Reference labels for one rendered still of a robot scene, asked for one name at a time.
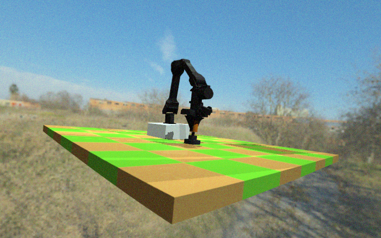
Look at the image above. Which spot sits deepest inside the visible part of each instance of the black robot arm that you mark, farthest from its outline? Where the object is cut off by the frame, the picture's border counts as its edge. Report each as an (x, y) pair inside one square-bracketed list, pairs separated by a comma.
[(200, 90)]

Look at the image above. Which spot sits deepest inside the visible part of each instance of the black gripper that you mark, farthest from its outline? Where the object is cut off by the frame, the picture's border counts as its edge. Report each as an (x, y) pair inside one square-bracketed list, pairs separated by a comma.
[(192, 114)]

